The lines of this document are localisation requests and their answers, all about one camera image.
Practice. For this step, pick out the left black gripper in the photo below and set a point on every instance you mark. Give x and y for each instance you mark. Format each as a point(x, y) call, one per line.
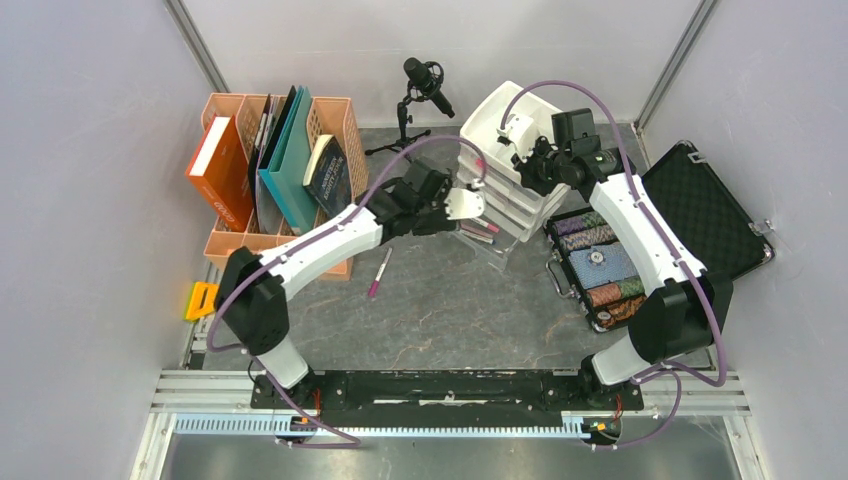
point(439, 222)

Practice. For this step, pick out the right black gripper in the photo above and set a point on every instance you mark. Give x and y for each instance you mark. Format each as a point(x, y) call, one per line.
point(527, 168)

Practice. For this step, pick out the white plastic drawer unit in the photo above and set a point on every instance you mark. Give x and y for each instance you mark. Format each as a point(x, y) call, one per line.
point(517, 211)

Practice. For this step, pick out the pink thin pen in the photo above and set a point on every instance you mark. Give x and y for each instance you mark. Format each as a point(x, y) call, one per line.
point(477, 231)

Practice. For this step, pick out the clear barrel pen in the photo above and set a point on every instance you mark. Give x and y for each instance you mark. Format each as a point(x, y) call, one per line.
point(478, 237)

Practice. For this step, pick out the peach plastic file organizer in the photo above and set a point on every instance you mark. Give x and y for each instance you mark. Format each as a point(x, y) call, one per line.
point(328, 115)

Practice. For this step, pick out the magenta marker pen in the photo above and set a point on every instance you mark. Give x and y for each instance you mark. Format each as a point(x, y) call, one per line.
point(372, 292)

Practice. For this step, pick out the dark blue hardcover book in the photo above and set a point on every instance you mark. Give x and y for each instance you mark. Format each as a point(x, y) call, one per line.
point(327, 177)

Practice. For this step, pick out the orange book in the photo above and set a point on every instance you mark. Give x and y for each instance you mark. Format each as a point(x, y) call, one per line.
point(219, 172)

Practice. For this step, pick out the pink white marker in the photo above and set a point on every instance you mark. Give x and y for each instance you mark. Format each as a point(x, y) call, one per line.
point(488, 226)

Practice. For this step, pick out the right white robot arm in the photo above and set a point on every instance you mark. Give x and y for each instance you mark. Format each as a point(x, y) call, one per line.
point(685, 305)

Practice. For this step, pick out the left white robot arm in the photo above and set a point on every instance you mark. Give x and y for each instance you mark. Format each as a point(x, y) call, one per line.
point(256, 288)

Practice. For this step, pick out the black open carrying case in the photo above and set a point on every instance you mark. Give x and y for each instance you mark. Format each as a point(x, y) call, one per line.
point(695, 204)

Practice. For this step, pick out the black microphone on tripod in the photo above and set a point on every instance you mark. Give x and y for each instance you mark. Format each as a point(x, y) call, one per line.
point(424, 84)

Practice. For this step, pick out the green file folder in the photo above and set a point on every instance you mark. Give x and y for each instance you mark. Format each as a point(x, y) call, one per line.
point(286, 171)

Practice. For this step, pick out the yellow orange block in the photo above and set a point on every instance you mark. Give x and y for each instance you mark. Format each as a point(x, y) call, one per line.
point(201, 301)

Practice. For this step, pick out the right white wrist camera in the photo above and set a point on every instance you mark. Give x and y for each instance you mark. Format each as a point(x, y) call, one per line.
point(520, 132)

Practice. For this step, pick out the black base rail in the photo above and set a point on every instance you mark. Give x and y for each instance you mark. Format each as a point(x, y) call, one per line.
point(457, 398)

